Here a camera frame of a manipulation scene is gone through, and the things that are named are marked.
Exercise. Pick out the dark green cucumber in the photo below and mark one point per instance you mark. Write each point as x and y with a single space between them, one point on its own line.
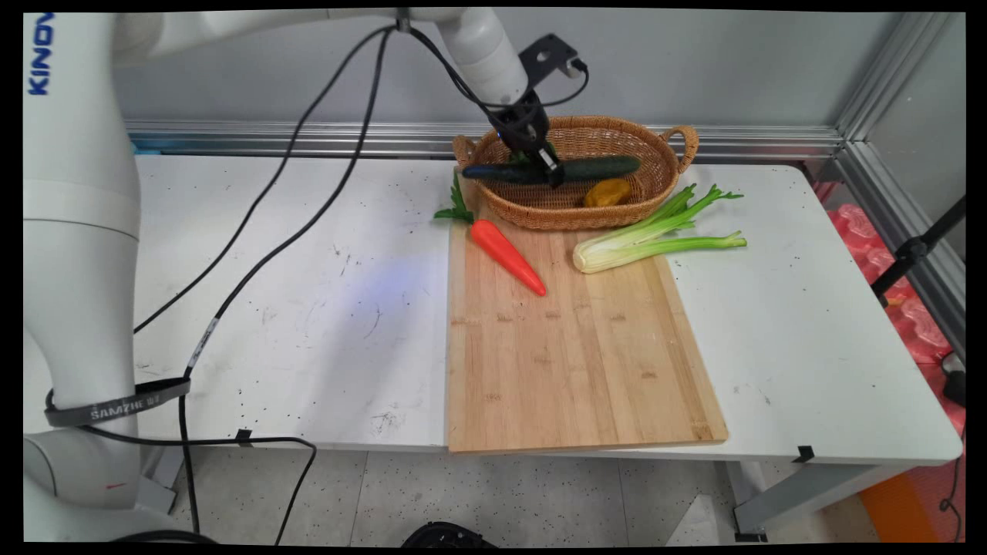
601 167

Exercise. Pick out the green bell pepper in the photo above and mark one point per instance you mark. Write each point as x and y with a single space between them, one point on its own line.
517 158

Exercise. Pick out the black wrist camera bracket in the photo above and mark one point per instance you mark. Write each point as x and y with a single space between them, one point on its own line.
549 58

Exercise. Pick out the pink bubble wrap sheet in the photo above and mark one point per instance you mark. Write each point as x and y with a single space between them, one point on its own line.
902 301

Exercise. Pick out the woven wicker basket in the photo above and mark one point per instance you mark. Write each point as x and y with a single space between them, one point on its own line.
648 166

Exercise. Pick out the bamboo cutting board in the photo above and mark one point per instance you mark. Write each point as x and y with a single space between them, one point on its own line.
578 354

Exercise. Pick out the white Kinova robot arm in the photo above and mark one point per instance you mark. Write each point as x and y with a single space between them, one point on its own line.
77 231

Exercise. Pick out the black tape marker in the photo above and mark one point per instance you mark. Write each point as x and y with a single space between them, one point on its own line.
804 454
244 437

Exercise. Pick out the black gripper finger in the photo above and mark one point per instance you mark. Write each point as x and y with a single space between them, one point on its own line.
532 157
552 169

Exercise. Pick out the black power adapter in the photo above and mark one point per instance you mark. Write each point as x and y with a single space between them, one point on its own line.
954 385

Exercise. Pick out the black tripod stand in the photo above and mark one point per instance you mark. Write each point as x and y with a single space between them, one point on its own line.
914 250

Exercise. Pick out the green celery stalk bunch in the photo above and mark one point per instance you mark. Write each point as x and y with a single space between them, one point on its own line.
640 243

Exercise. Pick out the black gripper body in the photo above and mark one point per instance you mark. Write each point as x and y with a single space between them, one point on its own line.
520 123

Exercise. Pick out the orange toy carrot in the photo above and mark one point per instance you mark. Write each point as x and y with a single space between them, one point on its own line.
509 254

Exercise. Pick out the orange floor mat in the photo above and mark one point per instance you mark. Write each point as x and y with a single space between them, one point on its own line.
902 505

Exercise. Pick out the slanted aluminium frame rail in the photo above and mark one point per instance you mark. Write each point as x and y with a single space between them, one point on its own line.
910 239

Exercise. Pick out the horizontal aluminium frame rail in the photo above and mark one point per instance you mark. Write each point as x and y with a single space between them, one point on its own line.
347 139

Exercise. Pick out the upright aluminium frame post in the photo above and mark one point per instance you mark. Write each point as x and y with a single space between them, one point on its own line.
894 73

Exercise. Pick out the black round object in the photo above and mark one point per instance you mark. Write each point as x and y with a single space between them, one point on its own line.
447 535

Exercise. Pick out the yellow bell pepper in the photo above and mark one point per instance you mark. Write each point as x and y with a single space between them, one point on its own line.
608 192

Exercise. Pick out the grey table leg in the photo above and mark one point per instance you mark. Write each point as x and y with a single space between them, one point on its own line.
810 493
162 478

